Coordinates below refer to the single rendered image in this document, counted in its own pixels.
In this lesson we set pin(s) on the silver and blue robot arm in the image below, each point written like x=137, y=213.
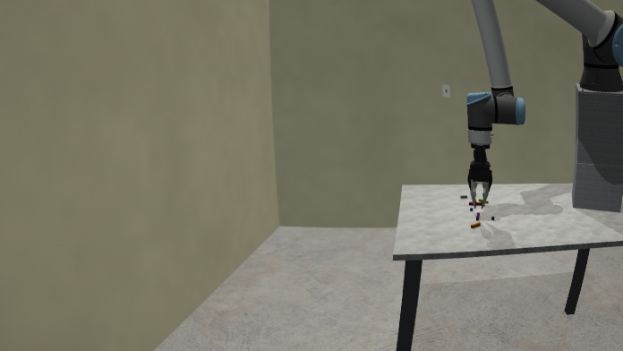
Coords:
x=602, y=31

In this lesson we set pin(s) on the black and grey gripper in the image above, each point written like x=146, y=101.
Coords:
x=479, y=173

